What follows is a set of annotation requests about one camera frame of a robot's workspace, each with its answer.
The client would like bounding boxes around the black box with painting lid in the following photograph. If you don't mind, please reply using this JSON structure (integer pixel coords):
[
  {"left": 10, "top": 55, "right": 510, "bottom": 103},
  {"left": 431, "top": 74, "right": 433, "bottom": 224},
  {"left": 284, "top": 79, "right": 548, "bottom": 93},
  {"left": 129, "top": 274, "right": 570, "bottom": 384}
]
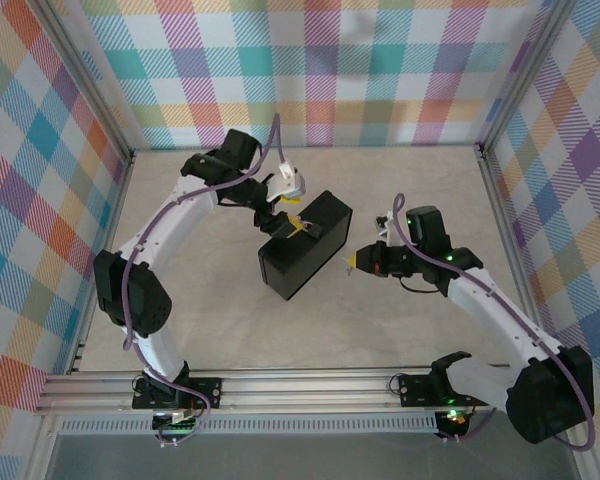
[{"left": 257, "top": 189, "right": 354, "bottom": 302}]

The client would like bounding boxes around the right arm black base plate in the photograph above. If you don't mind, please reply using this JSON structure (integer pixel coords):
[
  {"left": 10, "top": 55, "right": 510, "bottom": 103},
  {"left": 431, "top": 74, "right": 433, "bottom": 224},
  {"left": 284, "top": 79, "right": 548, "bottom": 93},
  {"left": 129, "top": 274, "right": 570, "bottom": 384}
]
[{"left": 398, "top": 373, "right": 491, "bottom": 408}]

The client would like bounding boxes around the slotted grey cable duct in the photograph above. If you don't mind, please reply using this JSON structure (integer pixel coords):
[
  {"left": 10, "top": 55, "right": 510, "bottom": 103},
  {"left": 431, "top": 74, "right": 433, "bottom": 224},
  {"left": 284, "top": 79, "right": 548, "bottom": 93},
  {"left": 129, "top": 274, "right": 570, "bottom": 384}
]
[{"left": 57, "top": 416, "right": 439, "bottom": 437}]

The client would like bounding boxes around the long aluminium mounting rail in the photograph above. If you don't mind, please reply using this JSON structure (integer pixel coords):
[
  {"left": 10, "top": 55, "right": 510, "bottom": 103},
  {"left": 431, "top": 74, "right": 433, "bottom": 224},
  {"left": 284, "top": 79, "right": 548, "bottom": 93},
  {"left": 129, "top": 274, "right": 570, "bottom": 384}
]
[{"left": 33, "top": 368, "right": 589, "bottom": 417}]

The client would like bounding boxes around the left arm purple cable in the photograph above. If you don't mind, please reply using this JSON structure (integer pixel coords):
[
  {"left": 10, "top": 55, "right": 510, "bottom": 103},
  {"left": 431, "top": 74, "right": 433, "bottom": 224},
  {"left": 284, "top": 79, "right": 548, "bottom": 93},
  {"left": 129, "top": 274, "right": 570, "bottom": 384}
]
[{"left": 121, "top": 113, "right": 287, "bottom": 449}]

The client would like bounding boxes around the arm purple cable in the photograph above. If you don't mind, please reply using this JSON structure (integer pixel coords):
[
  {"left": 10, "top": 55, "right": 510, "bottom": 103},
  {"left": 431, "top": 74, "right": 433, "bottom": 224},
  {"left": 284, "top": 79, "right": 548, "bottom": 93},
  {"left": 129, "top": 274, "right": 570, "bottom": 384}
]
[
  {"left": 121, "top": 113, "right": 287, "bottom": 449},
  {"left": 392, "top": 193, "right": 596, "bottom": 452}
]

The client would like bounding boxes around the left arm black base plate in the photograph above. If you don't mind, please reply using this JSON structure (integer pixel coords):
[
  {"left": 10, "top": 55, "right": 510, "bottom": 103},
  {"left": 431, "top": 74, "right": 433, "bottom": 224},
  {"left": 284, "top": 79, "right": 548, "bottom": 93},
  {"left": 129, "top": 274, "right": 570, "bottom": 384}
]
[{"left": 131, "top": 377, "right": 223, "bottom": 412}]

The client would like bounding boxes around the aluminium table edge rail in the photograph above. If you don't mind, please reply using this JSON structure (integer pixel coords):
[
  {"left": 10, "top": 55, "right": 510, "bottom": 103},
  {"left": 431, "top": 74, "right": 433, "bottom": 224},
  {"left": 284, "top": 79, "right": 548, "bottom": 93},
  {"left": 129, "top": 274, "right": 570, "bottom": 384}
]
[
  {"left": 65, "top": 148, "right": 137, "bottom": 375},
  {"left": 474, "top": 144, "right": 554, "bottom": 374}
]

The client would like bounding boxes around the aluminium frame post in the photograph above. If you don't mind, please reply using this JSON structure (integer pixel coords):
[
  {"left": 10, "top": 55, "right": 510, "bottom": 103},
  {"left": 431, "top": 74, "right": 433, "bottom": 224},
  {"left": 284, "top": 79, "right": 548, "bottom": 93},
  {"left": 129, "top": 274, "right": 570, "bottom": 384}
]
[
  {"left": 32, "top": 0, "right": 136, "bottom": 157},
  {"left": 477, "top": 0, "right": 579, "bottom": 151}
]

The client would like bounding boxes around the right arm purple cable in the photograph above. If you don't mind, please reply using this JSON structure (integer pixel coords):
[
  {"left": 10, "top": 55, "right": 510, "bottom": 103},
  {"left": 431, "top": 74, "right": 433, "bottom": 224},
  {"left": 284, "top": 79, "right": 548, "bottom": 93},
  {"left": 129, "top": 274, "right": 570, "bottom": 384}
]
[{"left": 392, "top": 193, "right": 596, "bottom": 452}]

